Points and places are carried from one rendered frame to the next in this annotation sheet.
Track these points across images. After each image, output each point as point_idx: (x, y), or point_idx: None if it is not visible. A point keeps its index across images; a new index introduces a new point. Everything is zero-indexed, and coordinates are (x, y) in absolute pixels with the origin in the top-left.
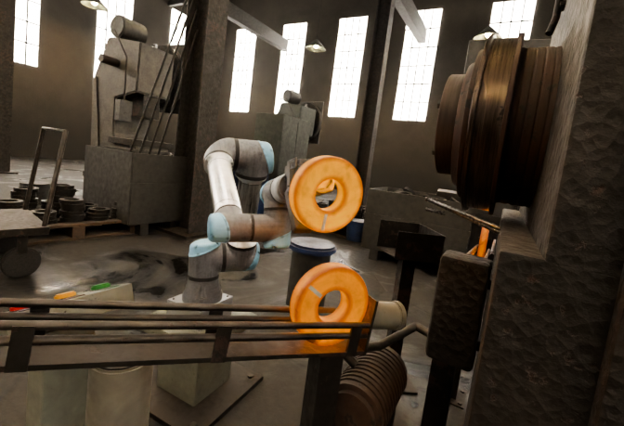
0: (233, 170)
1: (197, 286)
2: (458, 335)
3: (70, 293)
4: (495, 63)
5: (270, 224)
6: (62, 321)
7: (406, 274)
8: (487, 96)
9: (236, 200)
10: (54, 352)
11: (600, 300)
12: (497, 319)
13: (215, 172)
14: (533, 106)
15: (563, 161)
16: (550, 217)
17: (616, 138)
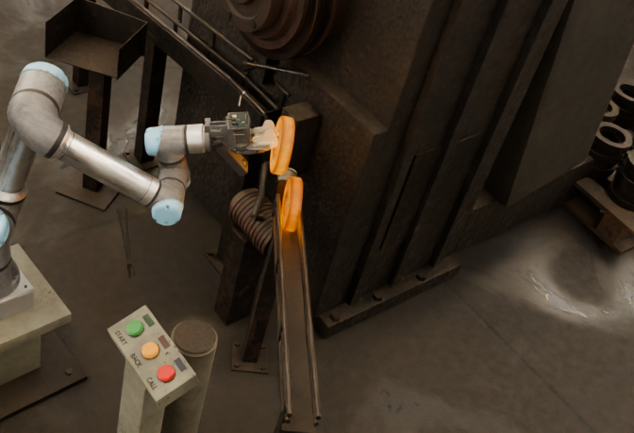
0: None
1: (7, 273)
2: (302, 158)
3: (156, 344)
4: None
5: (186, 174)
6: (309, 313)
7: (107, 79)
8: (322, 6)
9: (151, 175)
10: (296, 330)
11: (401, 135)
12: (368, 161)
13: (98, 158)
14: (340, 1)
15: (400, 90)
16: (390, 110)
17: (418, 77)
